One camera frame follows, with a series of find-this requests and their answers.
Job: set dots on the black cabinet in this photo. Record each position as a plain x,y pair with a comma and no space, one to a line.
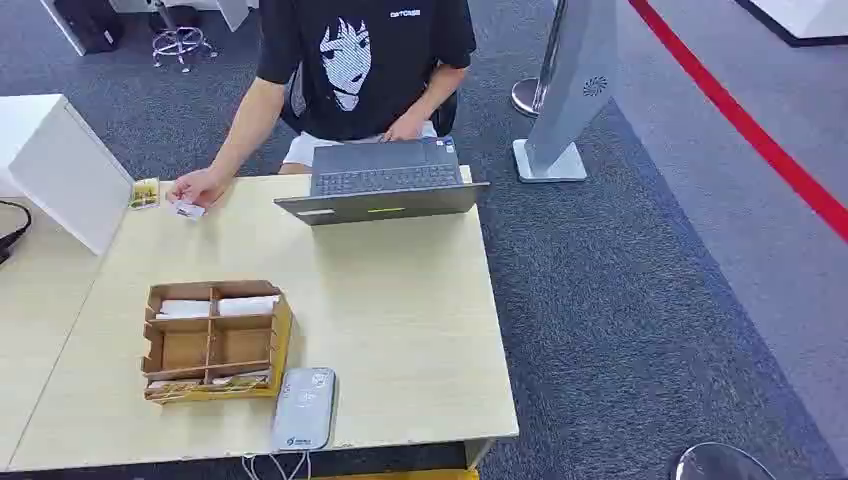
86,25

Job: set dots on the wooden card box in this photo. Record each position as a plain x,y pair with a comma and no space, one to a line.
215,344

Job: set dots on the chrome stool base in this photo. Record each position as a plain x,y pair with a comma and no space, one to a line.
180,41

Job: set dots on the red floor tape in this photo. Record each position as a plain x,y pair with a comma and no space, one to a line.
748,126

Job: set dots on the white card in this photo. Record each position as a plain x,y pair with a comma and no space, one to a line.
188,210

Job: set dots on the yellow printed card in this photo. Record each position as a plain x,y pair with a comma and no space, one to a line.
144,194

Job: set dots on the white cards stack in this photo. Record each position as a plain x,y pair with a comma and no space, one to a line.
184,309
248,305

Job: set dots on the white platform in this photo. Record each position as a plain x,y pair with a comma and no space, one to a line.
798,20

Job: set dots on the chrome stanchion post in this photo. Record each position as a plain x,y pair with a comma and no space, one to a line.
538,79

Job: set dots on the chrome round base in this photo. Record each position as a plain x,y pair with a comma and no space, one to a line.
722,462

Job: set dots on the grey kiosk stand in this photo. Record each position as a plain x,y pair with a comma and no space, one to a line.
570,99

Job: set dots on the grey laptop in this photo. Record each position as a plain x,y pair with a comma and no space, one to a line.
384,179

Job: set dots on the person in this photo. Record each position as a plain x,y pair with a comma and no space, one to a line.
371,60

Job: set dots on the grey card reader device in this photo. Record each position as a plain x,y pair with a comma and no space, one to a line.
305,409

